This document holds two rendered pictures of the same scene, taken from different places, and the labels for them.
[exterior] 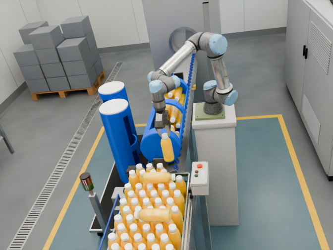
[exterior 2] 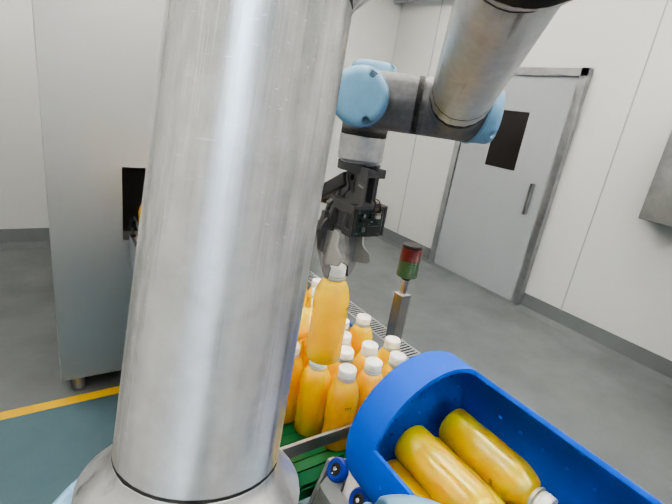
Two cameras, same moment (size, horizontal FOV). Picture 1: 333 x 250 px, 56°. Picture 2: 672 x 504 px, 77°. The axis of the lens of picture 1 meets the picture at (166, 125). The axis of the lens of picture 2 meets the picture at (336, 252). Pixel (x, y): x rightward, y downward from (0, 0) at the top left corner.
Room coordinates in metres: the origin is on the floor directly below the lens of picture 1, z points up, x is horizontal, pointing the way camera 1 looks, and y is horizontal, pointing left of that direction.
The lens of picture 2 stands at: (2.07, -0.53, 1.61)
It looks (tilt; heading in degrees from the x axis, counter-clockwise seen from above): 19 degrees down; 131
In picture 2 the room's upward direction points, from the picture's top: 9 degrees clockwise
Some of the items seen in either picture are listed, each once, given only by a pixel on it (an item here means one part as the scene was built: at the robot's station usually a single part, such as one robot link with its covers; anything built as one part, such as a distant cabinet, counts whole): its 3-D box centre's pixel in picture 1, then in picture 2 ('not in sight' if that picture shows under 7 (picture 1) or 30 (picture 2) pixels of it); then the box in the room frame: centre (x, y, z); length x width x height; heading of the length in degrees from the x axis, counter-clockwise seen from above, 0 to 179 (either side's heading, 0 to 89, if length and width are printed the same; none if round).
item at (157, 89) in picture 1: (157, 91); (369, 99); (1.61, 0.02, 1.63); 0.09 x 0.08 x 0.11; 124
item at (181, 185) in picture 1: (181, 189); not in sight; (1.45, -0.02, 0.99); 0.07 x 0.07 x 0.19
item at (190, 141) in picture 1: (191, 147); not in sight; (2.73, -0.22, 0.31); 0.06 x 0.06 x 0.63; 77
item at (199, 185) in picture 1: (200, 177); not in sight; (1.46, -0.15, 1.05); 0.20 x 0.10 x 0.10; 167
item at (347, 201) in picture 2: (161, 113); (356, 198); (1.62, 0.02, 1.47); 0.09 x 0.08 x 0.12; 167
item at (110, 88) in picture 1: (111, 87); not in sight; (3.06, 0.50, 1.03); 0.28 x 0.28 x 0.01
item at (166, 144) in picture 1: (167, 148); (328, 316); (1.59, 0.02, 1.23); 0.07 x 0.07 x 0.19
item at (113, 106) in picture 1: (113, 106); not in sight; (2.64, 0.46, 1.03); 0.28 x 0.28 x 0.01
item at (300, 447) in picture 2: (160, 175); (358, 427); (1.65, 0.11, 0.96); 0.40 x 0.01 x 0.03; 77
